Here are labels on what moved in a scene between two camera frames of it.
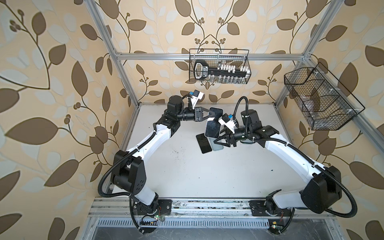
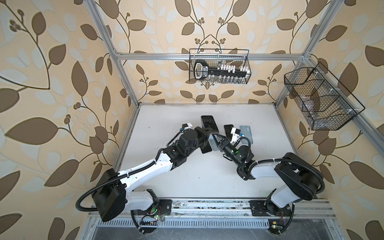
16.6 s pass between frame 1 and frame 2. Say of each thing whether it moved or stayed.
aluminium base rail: stayed
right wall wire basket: stayed
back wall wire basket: stayed
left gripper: moved
